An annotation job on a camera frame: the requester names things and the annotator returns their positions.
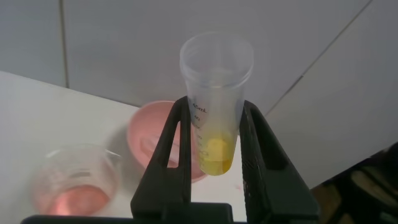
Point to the pink bowl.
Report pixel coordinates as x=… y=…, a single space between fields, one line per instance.
x=146 y=124

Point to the clear plastic beaker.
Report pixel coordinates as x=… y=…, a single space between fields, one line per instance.
x=74 y=186

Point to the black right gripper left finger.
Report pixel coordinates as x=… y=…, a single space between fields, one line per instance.
x=174 y=180

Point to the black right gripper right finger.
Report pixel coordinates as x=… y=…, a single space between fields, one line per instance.
x=267 y=186

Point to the test tube with yellow pigment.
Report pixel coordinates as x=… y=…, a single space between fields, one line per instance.
x=216 y=93

